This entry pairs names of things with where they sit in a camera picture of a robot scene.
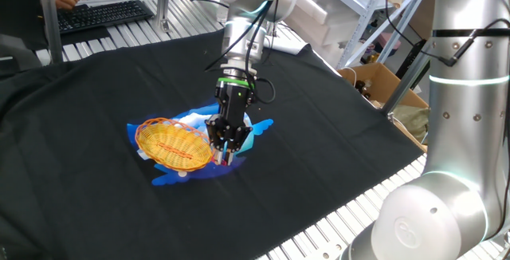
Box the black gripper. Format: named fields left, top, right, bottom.
left=206, top=82, right=256, bottom=166

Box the orange wicker oval basket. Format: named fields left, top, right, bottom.
left=134, top=116, right=214, bottom=172

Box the black t-shirt with blue print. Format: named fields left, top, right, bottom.
left=0, top=27, right=426, bottom=260

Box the dark small bottle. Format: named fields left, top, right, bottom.
left=353, top=79, right=372, bottom=100

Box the white foam block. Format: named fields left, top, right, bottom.
left=284, top=0, right=363, bottom=48

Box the brown cardboard box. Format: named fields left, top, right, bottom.
left=336, top=62, right=431, bottom=153

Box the black computer keyboard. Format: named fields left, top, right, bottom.
left=55, top=0, right=155, bottom=34

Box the white metal shelf rack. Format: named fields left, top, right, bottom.
left=326, top=0, right=435, bottom=69

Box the olive cloth bag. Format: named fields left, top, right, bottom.
left=392, top=104, right=430, bottom=144

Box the pink box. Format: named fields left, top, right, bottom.
left=378, top=32, right=402, bottom=52

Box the black flat device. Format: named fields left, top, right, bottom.
left=395, top=39, right=430, bottom=81

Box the green flange ring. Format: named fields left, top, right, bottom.
left=217, top=76, right=255, bottom=90

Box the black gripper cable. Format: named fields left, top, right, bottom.
left=243, top=12, right=277, bottom=105

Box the aluminium frame post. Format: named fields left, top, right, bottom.
left=34, top=0, right=64, bottom=65
left=154, top=0, right=173, bottom=33
left=380, top=40, right=434, bottom=117

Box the black cable with plug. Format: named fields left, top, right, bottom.
left=381, top=0, right=510, bottom=68

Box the black strap band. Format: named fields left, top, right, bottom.
left=431, top=27, right=510, bottom=38

